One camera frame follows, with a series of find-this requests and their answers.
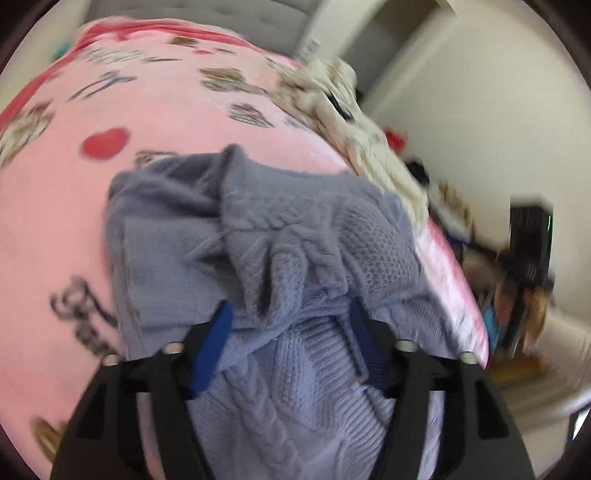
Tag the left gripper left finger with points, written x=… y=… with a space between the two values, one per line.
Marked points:
x=103 y=440

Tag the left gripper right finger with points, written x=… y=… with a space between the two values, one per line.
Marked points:
x=479 y=437

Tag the blue knitted hooded cardigan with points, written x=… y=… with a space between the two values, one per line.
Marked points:
x=289 y=251

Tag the red paper bag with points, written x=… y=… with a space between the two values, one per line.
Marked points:
x=396 y=140

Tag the cream padded jacket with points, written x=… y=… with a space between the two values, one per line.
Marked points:
x=322 y=96

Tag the grey upholstered headboard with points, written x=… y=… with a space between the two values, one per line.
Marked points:
x=275 y=25

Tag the pink bear print blanket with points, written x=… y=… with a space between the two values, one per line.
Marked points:
x=130 y=93

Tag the teal plush toy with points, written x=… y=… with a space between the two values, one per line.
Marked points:
x=60 y=51

